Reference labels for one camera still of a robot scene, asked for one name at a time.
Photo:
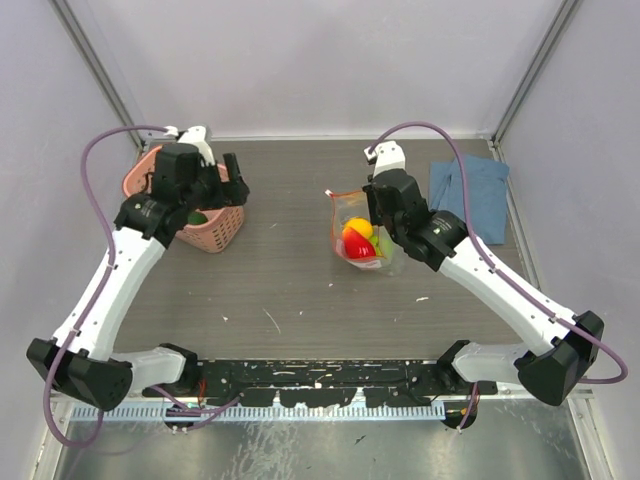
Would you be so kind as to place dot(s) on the blue cloth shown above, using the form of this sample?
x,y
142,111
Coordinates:
x,y
487,189

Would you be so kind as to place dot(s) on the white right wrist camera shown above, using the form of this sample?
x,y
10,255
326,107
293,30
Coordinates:
x,y
385,156

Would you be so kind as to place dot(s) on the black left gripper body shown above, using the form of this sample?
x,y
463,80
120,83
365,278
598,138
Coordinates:
x,y
209,191

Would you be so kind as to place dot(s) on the clear zip top bag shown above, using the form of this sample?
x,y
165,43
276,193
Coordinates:
x,y
354,204

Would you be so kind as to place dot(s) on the pink plastic basket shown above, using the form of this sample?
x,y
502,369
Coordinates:
x,y
212,236

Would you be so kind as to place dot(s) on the dark green toy fruit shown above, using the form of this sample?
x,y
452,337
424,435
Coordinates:
x,y
197,218

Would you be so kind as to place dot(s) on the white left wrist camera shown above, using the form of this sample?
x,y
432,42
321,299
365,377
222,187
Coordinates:
x,y
198,136

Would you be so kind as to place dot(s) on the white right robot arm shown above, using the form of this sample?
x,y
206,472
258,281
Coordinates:
x,y
557,346

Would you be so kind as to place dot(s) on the slotted cable duct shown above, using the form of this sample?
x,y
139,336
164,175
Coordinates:
x,y
358,411

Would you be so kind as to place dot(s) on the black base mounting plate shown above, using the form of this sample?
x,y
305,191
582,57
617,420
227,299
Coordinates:
x,y
261,383

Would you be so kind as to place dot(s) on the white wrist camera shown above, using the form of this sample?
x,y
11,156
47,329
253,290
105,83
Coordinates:
x,y
198,136
385,156

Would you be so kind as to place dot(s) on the yellow toy lemon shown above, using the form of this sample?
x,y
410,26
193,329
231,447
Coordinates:
x,y
362,226

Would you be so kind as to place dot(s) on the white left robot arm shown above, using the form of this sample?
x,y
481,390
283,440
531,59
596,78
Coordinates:
x,y
79,360

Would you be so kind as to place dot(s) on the red toy pepper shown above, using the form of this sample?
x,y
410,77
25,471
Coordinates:
x,y
355,246

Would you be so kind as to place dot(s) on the green toy apple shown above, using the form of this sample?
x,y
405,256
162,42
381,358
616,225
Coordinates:
x,y
384,247

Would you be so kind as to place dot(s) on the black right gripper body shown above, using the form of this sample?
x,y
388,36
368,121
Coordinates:
x,y
376,216

